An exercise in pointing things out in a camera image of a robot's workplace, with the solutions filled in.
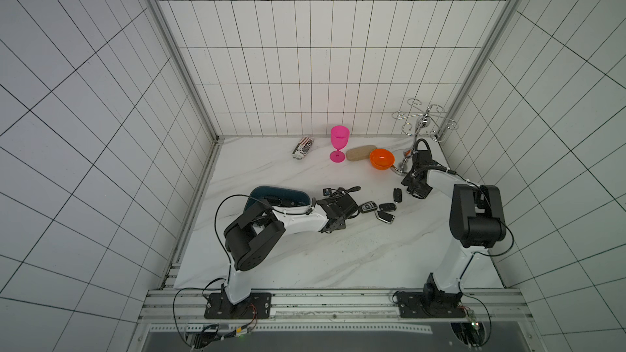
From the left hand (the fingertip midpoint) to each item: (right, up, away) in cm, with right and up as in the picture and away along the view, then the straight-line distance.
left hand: (329, 225), depth 91 cm
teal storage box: (-20, +10, +4) cm, 23 cm away
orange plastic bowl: (+25, +25, +16) cm, 39 cm away
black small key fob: (+23, +6, +4) cm, 24 cm away
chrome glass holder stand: (+36, +41, -4) cm, 54 cm away
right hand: (+37, +15, +10) cm, 41 cm away
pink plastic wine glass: (+5, +35, +10) cm, 37 cm away
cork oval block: (+15, +28, +17) cm, 35 cm away
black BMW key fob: (+16, +6, +3) cm, 18 cm away
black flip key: (+28, +10, +7) cm, 31 cm away
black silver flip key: (+22, +3, +1) cm, 22 cm away
